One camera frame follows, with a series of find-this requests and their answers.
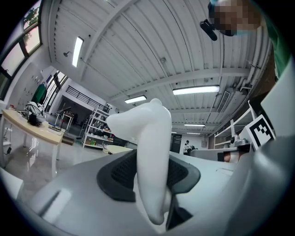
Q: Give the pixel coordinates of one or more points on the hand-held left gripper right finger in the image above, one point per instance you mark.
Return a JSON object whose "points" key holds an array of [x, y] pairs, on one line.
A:
{"points": [[230, 198]]}

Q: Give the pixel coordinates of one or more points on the black head-worn camera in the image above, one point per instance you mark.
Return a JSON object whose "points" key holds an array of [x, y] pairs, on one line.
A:
{"points": [[208, 30]]}

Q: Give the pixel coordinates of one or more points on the long ceiling light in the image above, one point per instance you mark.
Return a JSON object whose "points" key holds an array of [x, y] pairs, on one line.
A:
{"points": [[77, 51], [196, 90], [194, 125], [135, 99]]}

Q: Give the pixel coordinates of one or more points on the light wooden table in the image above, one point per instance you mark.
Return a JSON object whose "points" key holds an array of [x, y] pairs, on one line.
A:
{"points": [[32, 131]]}

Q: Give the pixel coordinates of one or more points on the dark-framed window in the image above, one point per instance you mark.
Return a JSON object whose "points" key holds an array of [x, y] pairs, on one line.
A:
{"points": [[20, 46]]}

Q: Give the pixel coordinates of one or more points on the ceiling air vent grille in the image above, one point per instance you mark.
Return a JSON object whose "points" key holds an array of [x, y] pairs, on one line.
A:
{"points": [[223, 101]]}

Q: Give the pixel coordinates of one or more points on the hanging green garment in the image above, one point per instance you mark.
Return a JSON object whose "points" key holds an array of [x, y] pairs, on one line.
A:
{"points": [[39, 93]]}

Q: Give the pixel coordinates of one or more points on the white storage shelf rack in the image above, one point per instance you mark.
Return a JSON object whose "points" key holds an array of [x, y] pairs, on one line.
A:
{"points": [[95, 131]]}

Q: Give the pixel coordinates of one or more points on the white soap dish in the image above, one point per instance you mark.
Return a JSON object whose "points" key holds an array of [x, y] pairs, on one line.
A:
{"points": [[152, 143]]}

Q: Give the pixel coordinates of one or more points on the black mezzanine railing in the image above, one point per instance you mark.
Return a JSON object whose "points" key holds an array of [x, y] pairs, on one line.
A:
{"points": [[85, 96]]}

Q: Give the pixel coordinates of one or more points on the white ceiling pipes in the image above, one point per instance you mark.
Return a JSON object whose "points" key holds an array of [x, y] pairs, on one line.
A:
{"points": [[253, 64]]}

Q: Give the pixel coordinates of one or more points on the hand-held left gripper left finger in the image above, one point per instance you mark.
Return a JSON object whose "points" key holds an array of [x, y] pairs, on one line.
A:
{"points": [[78, 207]]}

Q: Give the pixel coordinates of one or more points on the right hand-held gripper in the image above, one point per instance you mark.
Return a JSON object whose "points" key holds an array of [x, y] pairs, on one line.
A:
{"points": [[260, 131]]}

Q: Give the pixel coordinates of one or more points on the black and white bag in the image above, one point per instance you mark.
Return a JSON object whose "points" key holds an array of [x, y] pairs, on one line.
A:
{"points": [[34, 110]]}

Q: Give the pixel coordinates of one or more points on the person's green shirt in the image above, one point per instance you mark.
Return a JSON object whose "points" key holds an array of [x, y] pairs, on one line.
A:
{"points": [[277, 48]]}

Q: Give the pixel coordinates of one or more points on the white empty shelf rack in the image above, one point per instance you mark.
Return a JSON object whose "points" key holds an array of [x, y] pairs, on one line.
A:
{"points": [[228, 132]]}

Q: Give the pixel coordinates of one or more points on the black standing board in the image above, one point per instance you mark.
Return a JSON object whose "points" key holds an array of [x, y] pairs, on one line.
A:
{"points": [[176, 144]]}

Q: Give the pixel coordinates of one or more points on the person's head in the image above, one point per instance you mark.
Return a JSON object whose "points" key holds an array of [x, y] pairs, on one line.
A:
{"points": [[232, 16]]}

